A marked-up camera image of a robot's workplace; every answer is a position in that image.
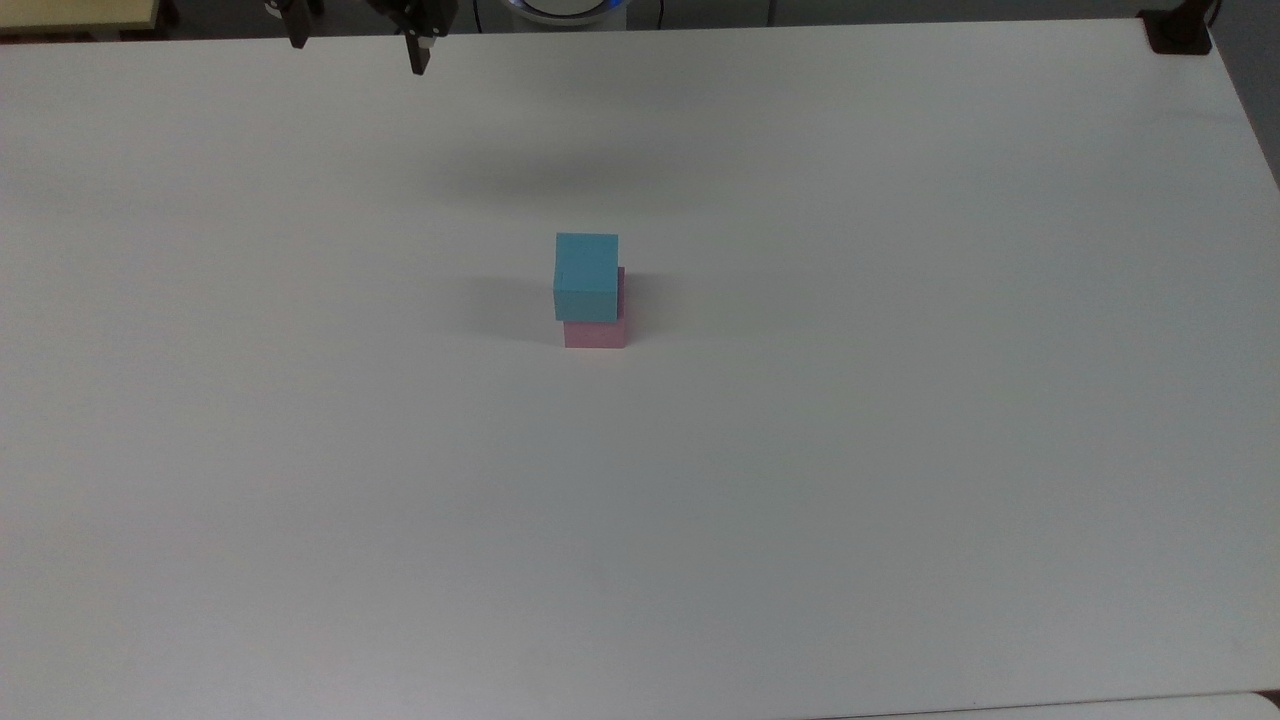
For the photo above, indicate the blue cube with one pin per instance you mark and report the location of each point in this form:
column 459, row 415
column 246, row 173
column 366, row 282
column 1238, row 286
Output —
column 586, row 275

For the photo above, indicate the pink cube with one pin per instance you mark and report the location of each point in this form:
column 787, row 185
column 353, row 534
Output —
column 598, row 335

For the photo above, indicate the black table clamp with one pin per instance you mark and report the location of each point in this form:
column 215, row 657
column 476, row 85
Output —
column 1178, row 28

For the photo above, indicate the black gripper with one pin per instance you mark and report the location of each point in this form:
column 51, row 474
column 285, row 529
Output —
column 415, row 12

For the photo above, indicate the yellow wooden side table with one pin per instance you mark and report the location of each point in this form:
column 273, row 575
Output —
column 75, row 14

